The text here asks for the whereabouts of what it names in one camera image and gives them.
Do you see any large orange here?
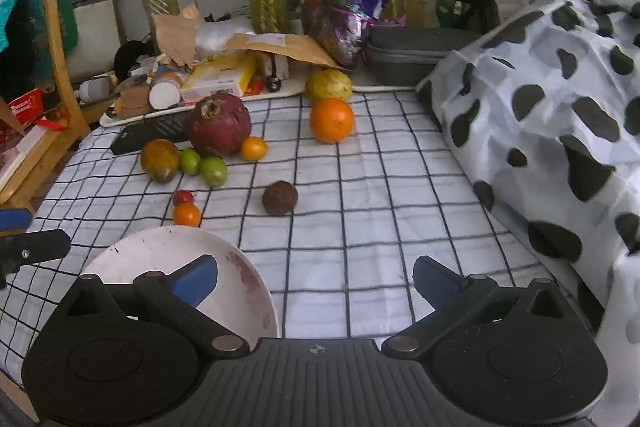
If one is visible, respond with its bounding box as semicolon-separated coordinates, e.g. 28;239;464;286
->
309;98;355;144

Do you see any small black roller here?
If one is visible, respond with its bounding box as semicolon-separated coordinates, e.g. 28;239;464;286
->
266;76;282;93

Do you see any white cylinder container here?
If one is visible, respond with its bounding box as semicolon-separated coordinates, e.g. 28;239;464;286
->
149;79;181;110

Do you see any small orange fruit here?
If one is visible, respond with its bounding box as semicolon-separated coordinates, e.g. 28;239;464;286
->
172;202;202;228

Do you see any yellow-green pear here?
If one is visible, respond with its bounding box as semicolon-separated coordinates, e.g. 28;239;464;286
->
305;69;352;104

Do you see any white tray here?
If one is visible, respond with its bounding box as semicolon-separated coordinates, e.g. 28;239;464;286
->
99;63;413;129

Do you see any red flat packet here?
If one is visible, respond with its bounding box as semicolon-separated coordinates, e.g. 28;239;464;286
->
243;76;266;96

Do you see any black flat device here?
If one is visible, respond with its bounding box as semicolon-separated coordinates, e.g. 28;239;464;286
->
110;112;189;156

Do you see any dark brown passion fruit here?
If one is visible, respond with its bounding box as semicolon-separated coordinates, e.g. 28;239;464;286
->
262;181;298;216

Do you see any small orange tangerine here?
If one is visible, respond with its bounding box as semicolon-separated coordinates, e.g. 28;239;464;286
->
239;136;268;162

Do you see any white floral plate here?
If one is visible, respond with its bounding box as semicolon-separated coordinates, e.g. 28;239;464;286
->
82;225;280;347

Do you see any brown paper envelope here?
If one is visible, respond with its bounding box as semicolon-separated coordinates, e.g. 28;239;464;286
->
222;34;341;68

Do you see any wooden chair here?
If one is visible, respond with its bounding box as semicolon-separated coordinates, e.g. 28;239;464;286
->
1;0;90;211

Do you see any red dragon fruit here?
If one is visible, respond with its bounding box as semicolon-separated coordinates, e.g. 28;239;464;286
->
184;91;252;157

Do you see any green fruit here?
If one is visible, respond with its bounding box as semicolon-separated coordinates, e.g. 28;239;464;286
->
200;157;228;188
180;147;202;176

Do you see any white plastic bag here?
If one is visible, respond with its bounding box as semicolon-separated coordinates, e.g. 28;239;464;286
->
195;16;255;60

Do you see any yellow white box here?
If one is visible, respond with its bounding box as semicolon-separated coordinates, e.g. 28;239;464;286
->
181;53;257;103

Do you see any brown-yellow mango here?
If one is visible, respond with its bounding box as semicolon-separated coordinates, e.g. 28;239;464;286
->
140;139;180;184

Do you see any brown leather pouch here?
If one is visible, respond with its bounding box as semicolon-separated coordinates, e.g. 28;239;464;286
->
114;83;151;119

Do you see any checkered bed sheet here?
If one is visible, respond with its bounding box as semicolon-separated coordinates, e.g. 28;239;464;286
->
1;92;544;378

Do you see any small red fruit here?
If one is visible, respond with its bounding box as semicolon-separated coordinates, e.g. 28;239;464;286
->
172;190;194;206

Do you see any grey zip case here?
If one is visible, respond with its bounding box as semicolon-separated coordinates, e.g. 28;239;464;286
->
363;26;480;87

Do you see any cow print blanket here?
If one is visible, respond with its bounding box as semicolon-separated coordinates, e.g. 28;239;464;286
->
416;0;639;426

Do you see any purple vegetable bag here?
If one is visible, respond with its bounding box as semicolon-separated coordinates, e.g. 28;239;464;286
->
303;0;390;69

